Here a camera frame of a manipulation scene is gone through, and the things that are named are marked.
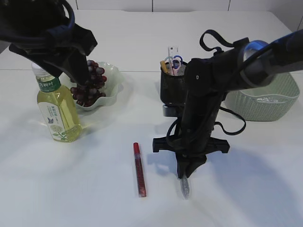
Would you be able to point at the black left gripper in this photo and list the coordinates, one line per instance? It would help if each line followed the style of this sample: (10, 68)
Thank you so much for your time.
(47, 24)

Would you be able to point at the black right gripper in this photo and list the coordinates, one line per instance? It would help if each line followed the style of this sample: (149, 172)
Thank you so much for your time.
(191, 147)

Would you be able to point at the silver glitter glue tube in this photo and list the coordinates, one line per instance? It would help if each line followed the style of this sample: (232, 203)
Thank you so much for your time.
(184, 185)

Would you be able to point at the purple artificial grape bunch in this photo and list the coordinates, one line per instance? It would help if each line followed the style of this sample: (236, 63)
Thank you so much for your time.
(88, 94)

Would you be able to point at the yellow tea bottle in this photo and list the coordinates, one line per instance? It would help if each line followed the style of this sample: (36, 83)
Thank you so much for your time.
(56, 106)

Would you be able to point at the red glitter glue tube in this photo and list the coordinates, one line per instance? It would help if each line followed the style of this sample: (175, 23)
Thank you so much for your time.
(139, 171)

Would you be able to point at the clear plastic sheet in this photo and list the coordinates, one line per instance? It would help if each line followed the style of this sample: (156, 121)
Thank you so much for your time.
(270, 99)

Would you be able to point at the gold marker pen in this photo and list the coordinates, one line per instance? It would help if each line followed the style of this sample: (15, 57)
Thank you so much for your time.
(164, 67)

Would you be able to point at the pink purple scissors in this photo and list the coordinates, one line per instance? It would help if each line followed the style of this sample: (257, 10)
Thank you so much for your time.
(173, 70)

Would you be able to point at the blue capped scissors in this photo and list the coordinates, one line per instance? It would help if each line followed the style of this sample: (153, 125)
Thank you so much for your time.
(177, 61)

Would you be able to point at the clear plastic ruler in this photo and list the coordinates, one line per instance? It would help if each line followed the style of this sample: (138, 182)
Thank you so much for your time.
(172, 51)

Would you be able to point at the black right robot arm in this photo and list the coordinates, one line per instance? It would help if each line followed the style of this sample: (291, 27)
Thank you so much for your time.
(195, 98)

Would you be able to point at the black mesh pen cup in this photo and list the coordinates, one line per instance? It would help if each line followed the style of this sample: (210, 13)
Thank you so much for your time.
(173, 90)

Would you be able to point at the green woven plastic basket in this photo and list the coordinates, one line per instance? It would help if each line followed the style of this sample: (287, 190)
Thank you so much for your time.
(265, 104)

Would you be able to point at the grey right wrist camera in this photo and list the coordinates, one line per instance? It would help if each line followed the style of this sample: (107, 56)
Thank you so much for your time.
(172, 110)

